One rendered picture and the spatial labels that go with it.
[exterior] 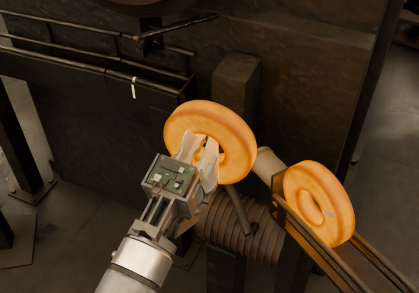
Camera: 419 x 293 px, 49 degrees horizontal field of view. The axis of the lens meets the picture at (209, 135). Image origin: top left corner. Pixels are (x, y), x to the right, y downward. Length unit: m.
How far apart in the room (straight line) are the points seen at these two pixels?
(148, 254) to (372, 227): 1.22
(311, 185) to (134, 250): 0.33
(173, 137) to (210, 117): 0.09
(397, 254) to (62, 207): 1.18
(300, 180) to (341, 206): 0.09
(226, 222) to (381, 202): 0.90
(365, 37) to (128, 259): 0.61
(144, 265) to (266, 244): 0.45
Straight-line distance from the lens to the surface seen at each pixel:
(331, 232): 0.81
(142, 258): 0.61
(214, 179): 0.69
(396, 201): 1.84
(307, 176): 0.79
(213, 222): 1.03
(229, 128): 0.68
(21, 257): 1.68
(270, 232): 1.01
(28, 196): 1.83
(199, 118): 0.70
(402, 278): 0.81
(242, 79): 0.92
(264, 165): 0.90
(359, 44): 0.93
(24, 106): 2.22
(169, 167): 0.63
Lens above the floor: 1.37
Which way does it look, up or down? 45 degrees down
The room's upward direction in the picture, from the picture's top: straight up
